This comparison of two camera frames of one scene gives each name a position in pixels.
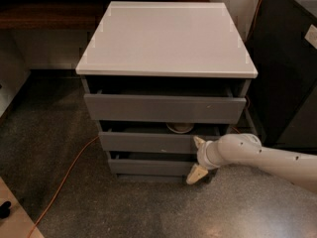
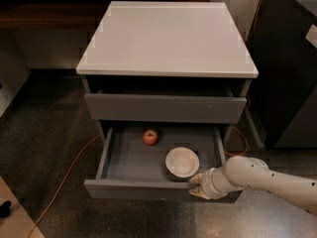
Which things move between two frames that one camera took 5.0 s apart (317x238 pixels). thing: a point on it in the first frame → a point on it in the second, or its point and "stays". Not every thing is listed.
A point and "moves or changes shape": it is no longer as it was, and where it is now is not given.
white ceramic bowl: x=179 y=127 → x=181 y=162
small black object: x=4 y=209 stays
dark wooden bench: x=45 y=12 stays
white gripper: x=204 y=155 → x=207 y=182
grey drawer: x=151 y=142 moves or changes shape
